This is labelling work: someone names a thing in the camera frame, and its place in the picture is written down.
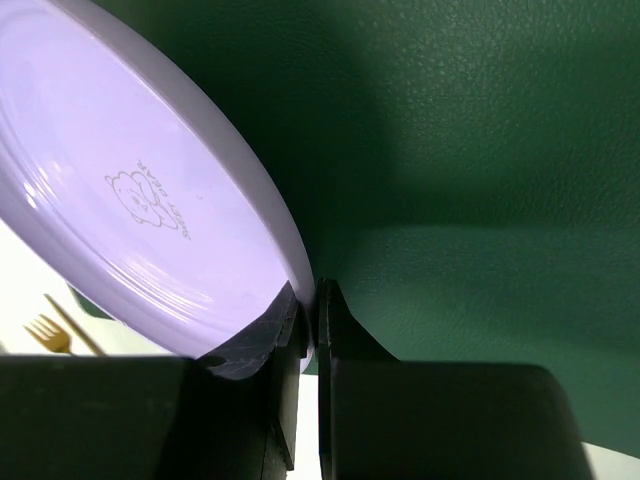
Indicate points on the purple plate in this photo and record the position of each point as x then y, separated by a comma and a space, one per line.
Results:
128, 181

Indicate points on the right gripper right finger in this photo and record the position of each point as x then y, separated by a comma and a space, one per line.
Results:
384, 418

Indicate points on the gold fork green handle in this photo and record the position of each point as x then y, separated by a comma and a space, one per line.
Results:
54, 338

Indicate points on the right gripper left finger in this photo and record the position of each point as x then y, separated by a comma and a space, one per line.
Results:
229, 414

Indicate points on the dark green placemat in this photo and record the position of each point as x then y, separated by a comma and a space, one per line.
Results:
468, 171

